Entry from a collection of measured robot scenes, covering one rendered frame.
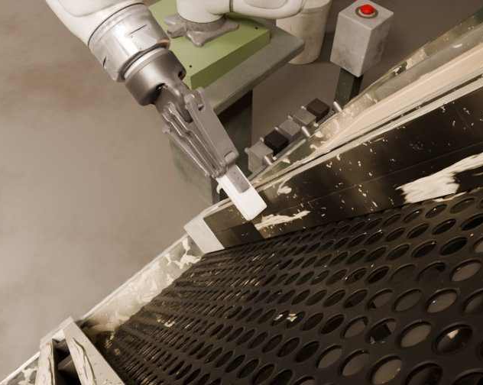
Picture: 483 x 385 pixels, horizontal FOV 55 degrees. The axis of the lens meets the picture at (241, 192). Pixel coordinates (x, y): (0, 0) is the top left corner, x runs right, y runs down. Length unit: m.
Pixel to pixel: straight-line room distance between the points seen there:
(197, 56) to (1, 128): 1.45
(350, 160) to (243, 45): 1.14
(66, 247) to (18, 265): 0.20
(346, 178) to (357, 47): 1.07
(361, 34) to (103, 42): 1.01
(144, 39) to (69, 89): 2.20
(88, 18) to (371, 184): 0.38
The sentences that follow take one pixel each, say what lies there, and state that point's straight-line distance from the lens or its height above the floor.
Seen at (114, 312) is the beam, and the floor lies 0.89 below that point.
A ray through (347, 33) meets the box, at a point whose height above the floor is 0.88.
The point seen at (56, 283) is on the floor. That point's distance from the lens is 2.06.
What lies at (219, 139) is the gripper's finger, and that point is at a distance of 0.57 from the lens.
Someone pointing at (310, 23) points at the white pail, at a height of 0.27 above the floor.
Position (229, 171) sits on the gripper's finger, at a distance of 0.59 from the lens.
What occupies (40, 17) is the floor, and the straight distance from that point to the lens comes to 3.40.
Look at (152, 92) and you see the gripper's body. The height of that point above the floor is 1.35.
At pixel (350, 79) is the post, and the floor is 0.70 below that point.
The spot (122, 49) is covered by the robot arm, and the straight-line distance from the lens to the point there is 0.59.
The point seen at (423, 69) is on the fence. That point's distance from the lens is 1.19.
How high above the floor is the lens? 1.74
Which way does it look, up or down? 54 degrees down
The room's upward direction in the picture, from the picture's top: straight up
